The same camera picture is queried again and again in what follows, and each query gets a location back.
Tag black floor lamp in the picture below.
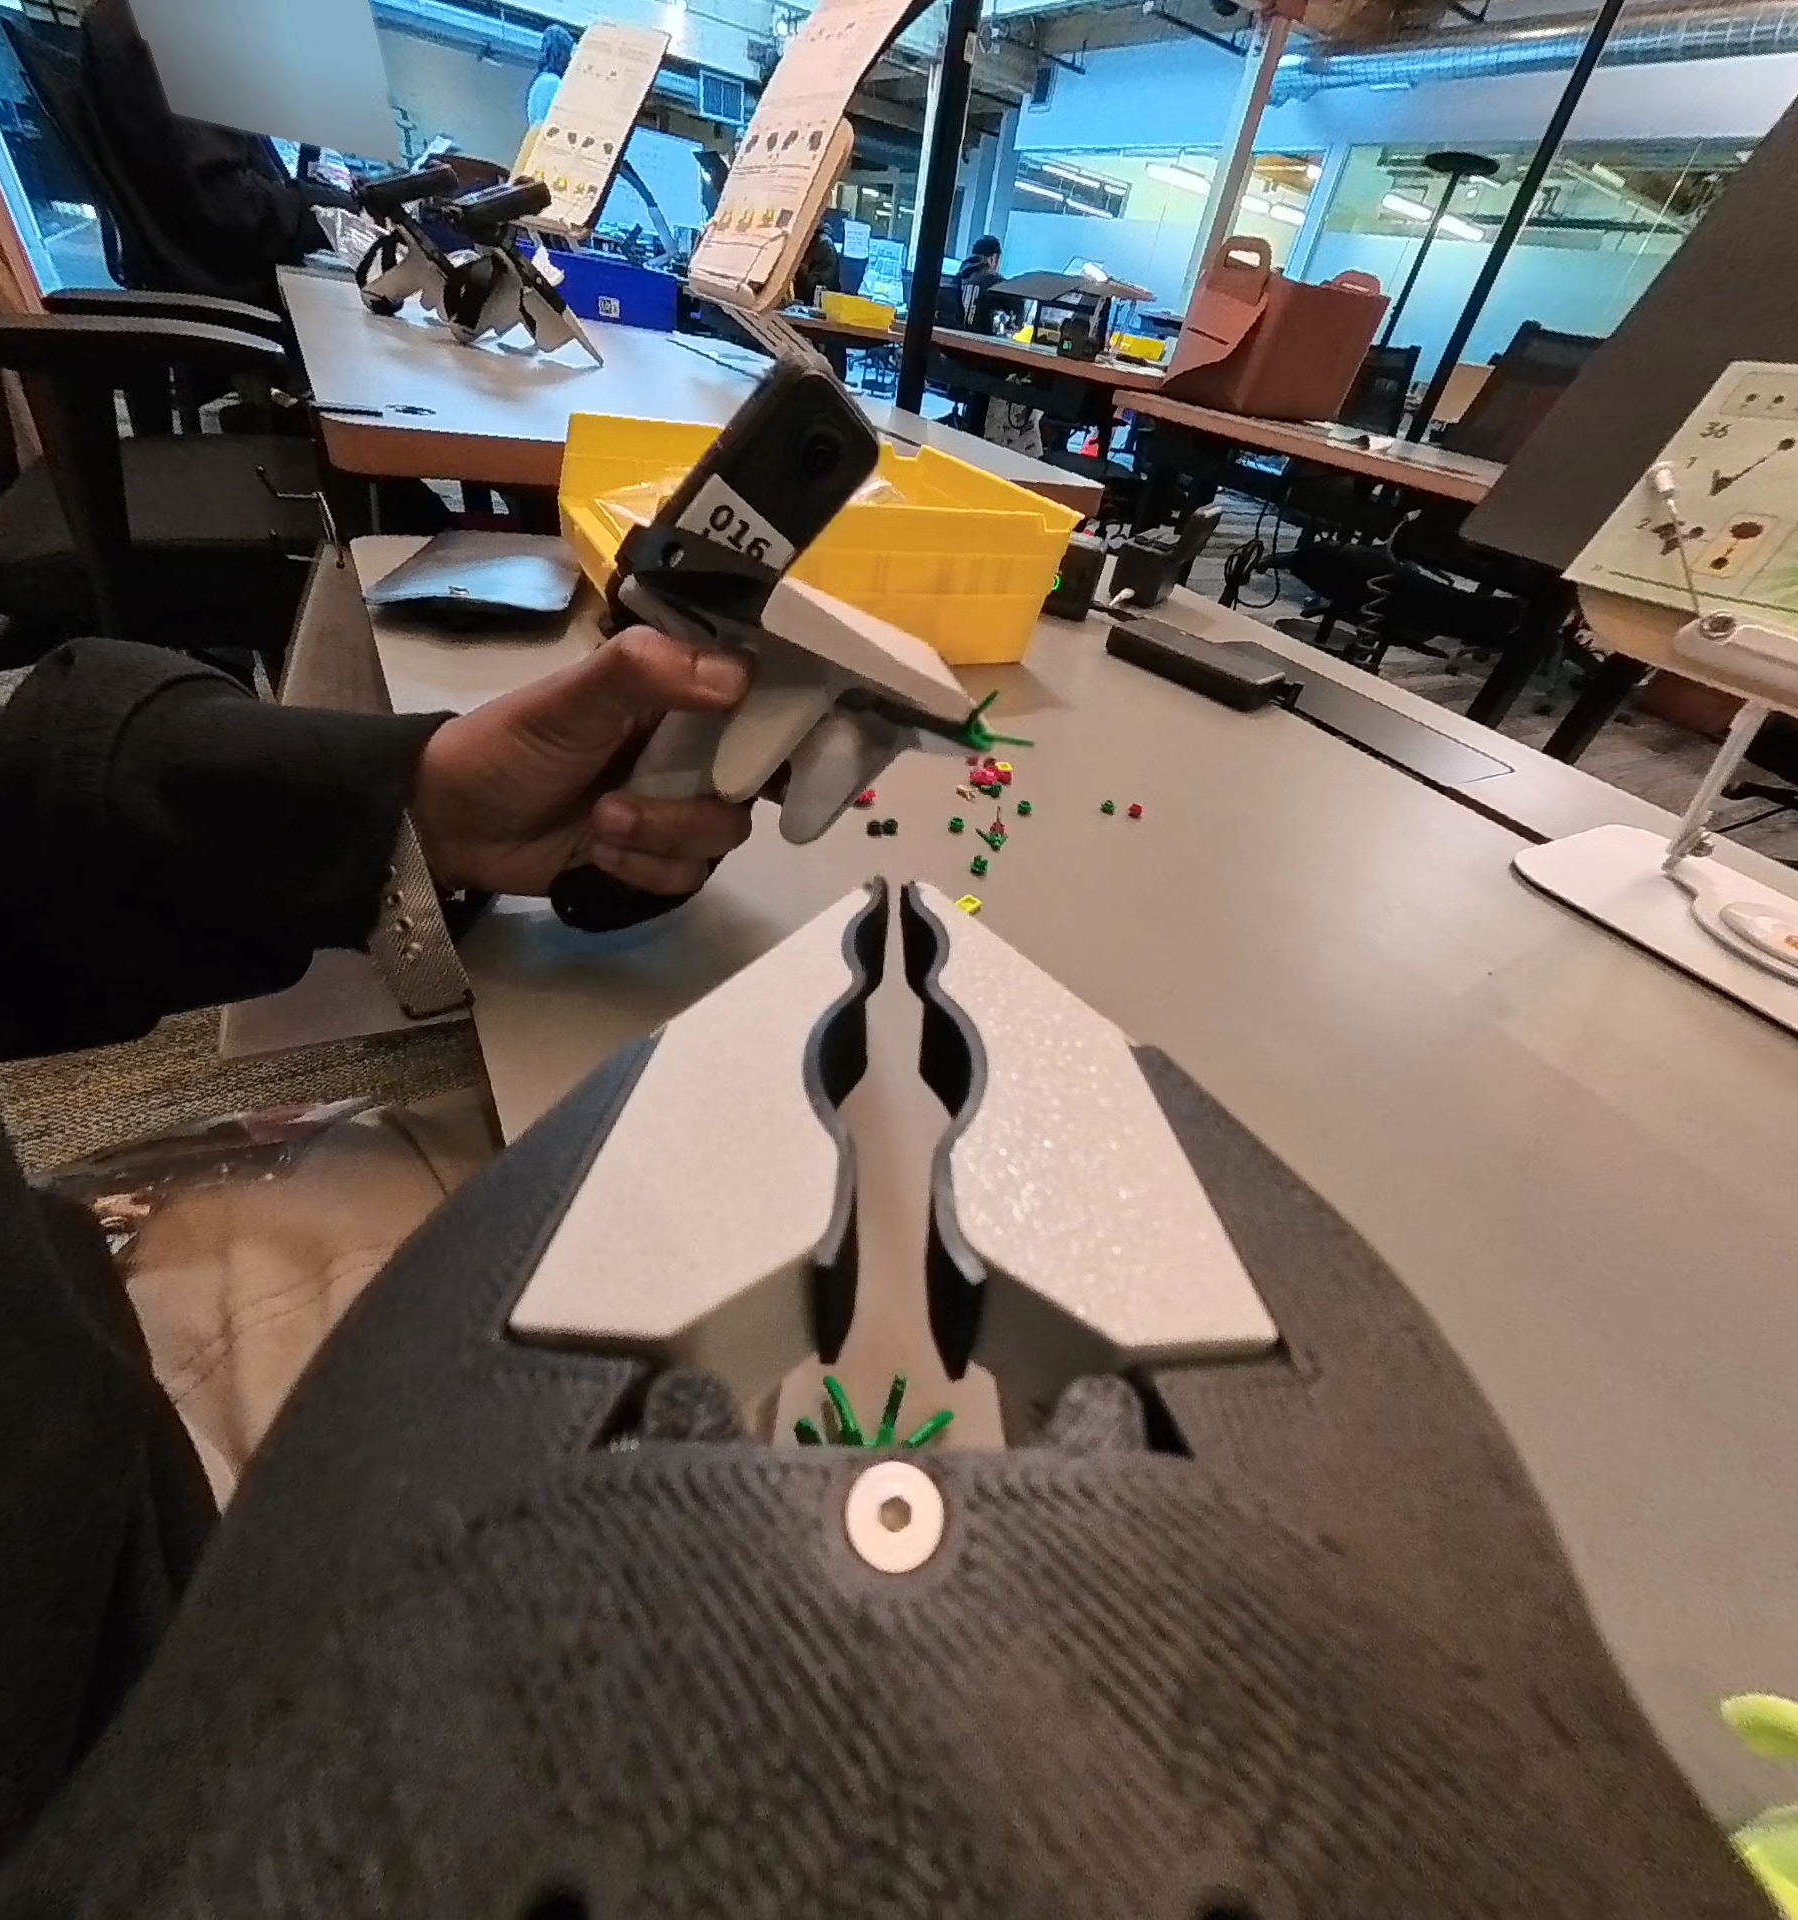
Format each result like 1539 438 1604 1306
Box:
897 0 989 419
1400 0 1632 448

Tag large instruction board on stand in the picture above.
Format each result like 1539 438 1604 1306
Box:
686 0 917 303

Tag small instruction board on stand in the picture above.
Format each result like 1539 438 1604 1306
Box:
515 22 670 242

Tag black power adapter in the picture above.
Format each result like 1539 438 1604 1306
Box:
1103 617 1301 715

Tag brown tote bag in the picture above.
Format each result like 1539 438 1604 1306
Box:
1159 232 1392 425

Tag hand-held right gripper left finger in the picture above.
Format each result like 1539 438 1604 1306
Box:
507 882 893 1434

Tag black table cable hatch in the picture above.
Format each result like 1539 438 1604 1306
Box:
1287 700 1518 794

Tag person's left forearm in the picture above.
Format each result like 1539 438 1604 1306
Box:
0 636 474 1064

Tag person's beige trousers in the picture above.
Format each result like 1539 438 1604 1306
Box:
118 1108 457 1502

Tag green toy leaf cluster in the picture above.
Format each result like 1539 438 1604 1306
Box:
791 1367 956 1449

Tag black charging dock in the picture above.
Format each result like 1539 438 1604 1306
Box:
1108 502 1225 608

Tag yellow plastic bin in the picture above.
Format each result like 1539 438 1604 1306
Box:
556 407 1084 669

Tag small blue bin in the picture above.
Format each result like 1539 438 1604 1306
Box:
546 247 686 337

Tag long wooden desk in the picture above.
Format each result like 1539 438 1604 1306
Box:
1111 388 1510 509

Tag person's left hand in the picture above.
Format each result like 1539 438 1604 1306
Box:
415 624 762 907

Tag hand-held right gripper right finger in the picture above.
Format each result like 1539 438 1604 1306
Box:
904 882 1281 1434

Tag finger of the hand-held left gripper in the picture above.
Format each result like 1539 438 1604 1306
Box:
718 579 979 801
778 700 972 844

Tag idle hand-held gripper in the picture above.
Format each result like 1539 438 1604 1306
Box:
441 176 608 366
351 165 461 321

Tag neighbouring pale table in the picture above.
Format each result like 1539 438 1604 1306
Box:
275 262 1107 527

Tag black pouch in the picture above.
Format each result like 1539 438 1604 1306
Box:
361 529 584 620

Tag open instruction booklet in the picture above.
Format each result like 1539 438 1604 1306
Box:
1561 360 1798 635

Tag white book stand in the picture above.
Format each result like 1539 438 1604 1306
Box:
1510 461 1798 1071

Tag dark desk divider panel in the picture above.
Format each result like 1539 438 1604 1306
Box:
1459 45 1798 575

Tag scattered small toy pieces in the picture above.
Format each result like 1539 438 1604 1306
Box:
852 758 1150 887

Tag shiny plastic wrapper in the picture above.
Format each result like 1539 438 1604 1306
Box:
28 1091 389 1256

